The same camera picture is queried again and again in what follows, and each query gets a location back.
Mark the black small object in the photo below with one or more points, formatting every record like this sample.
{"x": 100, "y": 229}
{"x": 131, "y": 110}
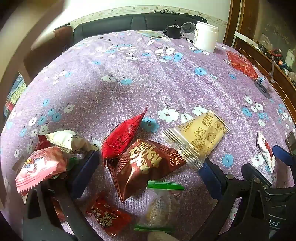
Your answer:
{"x": 173, "y": 31}

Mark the red patterned bag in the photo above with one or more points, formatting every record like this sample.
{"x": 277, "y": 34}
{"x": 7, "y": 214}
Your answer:
{"x": 241, "y": 63}

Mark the colourful printed cloth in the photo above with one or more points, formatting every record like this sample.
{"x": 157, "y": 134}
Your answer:
{"x": 15, "y": 92}

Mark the black sofa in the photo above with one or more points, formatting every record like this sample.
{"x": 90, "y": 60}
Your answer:
{"x": 138, "y": 22}

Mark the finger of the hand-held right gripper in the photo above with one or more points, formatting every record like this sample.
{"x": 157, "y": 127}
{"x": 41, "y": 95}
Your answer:
{"x": 282, "y": 154}
{"x": 291, "y": 142}

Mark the white plastic jar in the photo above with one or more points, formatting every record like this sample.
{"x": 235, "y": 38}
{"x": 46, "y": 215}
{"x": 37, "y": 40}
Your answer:
{"x": 205, "y": 36}

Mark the black pen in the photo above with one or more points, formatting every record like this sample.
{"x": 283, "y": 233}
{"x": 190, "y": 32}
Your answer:
{"x": 104, "y": 38}

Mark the white snack packet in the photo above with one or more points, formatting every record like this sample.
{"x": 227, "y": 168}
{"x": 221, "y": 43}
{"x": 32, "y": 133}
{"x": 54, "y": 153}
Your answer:
{"x": 69, "y": 141}

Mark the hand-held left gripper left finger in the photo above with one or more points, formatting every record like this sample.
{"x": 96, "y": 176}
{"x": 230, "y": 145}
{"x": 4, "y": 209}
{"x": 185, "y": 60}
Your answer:
{"x": 84, "y": 172}

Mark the thin paper booklet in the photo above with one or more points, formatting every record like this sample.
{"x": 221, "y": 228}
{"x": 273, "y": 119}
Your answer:
{"x": 152, "y": 34}

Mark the black metal stand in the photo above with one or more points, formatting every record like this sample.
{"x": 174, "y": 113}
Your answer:
{"x": 263, "y": 87}

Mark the small red cartoon candy packet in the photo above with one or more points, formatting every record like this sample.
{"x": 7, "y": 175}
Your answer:
{"x": 108, "y": 214}

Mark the red triangular snack packet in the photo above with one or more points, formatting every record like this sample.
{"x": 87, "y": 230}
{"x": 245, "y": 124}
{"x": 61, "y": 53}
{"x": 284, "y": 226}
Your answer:
{"x": 122, "y": 136}

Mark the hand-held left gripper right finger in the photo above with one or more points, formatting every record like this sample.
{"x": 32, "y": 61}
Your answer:
{"x": 211, "y": 182}

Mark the green-ended clear snack packet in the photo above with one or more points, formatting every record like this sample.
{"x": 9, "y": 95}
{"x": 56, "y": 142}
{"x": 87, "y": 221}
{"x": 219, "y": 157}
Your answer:
{"x": 159, "y": 204}

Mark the red white small packet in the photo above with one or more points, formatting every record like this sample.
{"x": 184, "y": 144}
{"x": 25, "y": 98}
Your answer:
{"x": 266, "y": 150}

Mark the brown snack packet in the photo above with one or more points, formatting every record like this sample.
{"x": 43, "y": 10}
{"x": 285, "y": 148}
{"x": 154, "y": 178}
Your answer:
{"x": 141, "y": 166}

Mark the pink snack packet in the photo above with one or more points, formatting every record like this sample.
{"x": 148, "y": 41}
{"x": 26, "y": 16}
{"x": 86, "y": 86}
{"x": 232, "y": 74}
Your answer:
{"x": 39, "y": 166}

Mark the brown wooden chair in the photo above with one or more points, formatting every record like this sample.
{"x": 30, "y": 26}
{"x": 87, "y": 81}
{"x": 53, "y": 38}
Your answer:
{"x": 46, "y": 48}

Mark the dark red snack packet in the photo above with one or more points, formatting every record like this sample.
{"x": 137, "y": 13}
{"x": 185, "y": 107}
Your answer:
{"x": 41, "y": 142}

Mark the purple floral tablecloth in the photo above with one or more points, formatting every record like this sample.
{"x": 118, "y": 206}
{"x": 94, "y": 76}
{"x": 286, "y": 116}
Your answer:
{"x": 148, "y": 88}

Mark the clear plastic cup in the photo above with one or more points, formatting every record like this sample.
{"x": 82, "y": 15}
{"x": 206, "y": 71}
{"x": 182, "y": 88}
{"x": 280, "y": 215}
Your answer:
{"x": 187, "y": 29}

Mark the wooden cabinet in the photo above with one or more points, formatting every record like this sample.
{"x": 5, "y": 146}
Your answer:
{"x": 272, "y": 46}

